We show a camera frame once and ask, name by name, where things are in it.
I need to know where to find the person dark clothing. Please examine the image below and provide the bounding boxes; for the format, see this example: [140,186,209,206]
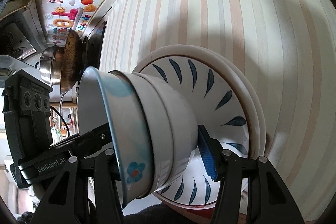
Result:
[17,200,196,224]

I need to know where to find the white bowl gold rim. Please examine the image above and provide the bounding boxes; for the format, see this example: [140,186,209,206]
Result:
[111,71,176,194]

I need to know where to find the white plate pink flowers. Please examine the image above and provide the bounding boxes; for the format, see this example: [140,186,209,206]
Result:
[215,53,266,155]

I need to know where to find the striped cat tablecloth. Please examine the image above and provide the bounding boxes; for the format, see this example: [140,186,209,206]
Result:
[100,0,335,221]

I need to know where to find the white plate blue leaf pattern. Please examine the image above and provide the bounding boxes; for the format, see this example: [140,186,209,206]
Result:
[140,56,252,207]

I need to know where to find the black range hood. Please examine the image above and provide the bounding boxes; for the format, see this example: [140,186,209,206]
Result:
[1,0,47,60]

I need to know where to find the black frying pan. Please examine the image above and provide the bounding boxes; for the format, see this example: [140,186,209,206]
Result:
[59,29,82,122]

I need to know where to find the white plate with twig pattern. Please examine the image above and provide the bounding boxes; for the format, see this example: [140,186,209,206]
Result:
[133,45,260,210]

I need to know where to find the plain white bowl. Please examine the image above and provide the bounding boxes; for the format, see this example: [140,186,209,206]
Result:
[135,73,198,185]

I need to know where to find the white bowl blue flower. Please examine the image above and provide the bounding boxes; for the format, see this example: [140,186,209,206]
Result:
[77,67,151,207]

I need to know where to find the black induction cooktop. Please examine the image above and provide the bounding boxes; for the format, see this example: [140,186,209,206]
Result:
[81,21,106,73]

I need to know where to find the colourful wall sticker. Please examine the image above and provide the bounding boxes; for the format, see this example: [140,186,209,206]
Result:
[41,0,99,46]

